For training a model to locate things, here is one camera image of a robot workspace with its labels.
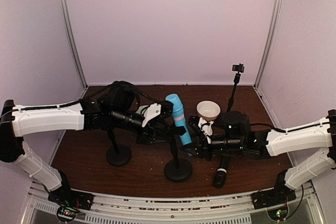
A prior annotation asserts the blue toy microphone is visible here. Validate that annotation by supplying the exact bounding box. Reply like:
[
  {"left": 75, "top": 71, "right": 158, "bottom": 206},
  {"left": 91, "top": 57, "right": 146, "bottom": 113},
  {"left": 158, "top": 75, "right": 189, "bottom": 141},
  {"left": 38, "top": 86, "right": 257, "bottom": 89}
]
[{"left": 165, "top": 93, "right": 192, "bottom": 145}]

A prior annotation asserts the tall black microphone stand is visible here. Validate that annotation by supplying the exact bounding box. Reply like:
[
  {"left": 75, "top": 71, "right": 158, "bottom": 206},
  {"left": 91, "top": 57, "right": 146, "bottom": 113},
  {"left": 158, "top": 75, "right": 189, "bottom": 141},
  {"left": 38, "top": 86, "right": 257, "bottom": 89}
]
[{"left": 164, "top": 124, "right": 193, "bottom": 183}]

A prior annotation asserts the black handheld microphone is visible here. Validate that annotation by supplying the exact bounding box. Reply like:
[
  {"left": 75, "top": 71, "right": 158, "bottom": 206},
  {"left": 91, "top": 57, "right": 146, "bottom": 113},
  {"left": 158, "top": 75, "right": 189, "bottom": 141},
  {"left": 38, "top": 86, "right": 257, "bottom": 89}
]
[{"left": 213, "top": 156, "right": 230, "bottom": 189}]

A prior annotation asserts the short black microphone stand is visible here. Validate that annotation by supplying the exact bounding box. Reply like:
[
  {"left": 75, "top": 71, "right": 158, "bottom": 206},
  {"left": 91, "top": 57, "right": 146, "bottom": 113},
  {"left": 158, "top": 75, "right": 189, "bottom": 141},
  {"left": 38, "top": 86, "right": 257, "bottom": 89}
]
[{"left": 106, "top": 130, "right": 132, "bottom": 167}]

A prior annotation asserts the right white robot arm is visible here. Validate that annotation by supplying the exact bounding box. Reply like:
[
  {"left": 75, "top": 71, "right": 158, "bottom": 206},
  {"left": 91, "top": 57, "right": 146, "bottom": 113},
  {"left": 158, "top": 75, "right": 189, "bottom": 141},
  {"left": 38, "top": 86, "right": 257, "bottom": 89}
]
[{"left": 181, "top": 109, "right": 335, "bottom": 190}]

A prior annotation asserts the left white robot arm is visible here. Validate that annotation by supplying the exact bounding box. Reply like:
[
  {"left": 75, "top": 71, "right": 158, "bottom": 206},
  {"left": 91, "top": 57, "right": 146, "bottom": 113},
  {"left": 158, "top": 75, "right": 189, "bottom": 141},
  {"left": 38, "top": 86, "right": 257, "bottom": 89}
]
[{"left": 1, "top": 81, "right": 182, "bottom": 193}]

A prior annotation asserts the thin black stand with clip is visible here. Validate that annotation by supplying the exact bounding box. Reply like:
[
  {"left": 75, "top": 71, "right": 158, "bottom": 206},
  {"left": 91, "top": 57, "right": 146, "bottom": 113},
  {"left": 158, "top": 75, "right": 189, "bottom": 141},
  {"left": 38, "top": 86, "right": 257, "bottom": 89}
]
[{"left": 226, "top": 63, "right": 245, "bottom": 112}]

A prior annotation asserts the light teal bowl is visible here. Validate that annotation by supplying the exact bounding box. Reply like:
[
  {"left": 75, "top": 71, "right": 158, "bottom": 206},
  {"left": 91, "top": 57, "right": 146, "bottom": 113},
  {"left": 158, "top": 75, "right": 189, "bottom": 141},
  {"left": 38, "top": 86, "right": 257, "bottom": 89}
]
[{"left": 136, "top": 105, "right": 151, "bottom": 117}]

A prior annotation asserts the white bowl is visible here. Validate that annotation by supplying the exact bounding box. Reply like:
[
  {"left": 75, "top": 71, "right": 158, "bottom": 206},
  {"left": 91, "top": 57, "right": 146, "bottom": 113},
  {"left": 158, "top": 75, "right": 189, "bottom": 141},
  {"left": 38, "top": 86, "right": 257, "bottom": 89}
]
[{"left": 196, "top": 100, "right": 221, "bottom": 121}]

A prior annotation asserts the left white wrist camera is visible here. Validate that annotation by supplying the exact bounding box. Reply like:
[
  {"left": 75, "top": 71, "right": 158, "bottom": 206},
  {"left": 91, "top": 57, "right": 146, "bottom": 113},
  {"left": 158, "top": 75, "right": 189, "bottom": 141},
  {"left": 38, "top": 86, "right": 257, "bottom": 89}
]
[{"left": 142, "top": 103, "right": 162, "bottom": 127}]

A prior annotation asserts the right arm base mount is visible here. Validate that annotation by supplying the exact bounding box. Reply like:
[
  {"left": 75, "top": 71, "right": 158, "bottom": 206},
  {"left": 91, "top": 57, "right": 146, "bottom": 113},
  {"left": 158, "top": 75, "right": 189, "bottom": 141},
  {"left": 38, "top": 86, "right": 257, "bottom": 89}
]
[{"left": 251, "top": 170, "right": 296, "bottom": 222}]

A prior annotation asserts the front aluminium rail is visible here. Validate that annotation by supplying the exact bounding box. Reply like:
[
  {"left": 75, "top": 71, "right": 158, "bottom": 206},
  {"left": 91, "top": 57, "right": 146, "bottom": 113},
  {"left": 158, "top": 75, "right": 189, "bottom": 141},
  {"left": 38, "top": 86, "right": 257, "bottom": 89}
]
[{"left": 26, "top": 182, "right": 323, "bottom": 224}]

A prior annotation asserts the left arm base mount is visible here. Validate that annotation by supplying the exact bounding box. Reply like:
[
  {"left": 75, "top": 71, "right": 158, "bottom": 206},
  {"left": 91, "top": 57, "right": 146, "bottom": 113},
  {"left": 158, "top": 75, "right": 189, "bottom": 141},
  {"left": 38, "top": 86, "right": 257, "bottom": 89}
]
[{"left": 45, "top": 171, "right": 94, "bottom": 223}]

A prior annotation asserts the right aluminium frame post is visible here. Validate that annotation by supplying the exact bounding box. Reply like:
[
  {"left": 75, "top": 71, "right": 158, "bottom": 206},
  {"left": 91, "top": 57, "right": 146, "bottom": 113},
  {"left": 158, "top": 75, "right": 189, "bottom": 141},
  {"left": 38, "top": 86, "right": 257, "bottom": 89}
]
[{"left": 253, "top": 0, "right": 287, "bottom": 90}]

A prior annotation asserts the aluminium frame post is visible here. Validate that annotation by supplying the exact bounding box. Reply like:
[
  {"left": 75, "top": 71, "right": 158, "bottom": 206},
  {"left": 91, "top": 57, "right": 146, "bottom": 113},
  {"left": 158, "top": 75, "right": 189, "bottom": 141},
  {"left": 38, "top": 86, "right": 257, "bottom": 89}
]
[
  {"left": 60, "top": 0, "right": 88, "bottom": 89},
  {"left": 253, "top": 0, "right": 287, "bottom": 90}
]

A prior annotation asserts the left aluminium frame post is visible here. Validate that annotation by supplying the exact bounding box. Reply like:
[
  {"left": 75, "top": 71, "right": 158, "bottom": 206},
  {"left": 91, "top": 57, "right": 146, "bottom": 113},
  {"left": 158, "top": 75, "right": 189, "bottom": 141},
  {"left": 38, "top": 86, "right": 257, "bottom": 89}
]
[{"left": 60, "top": 0, "right": 88, "bottom": 89}]

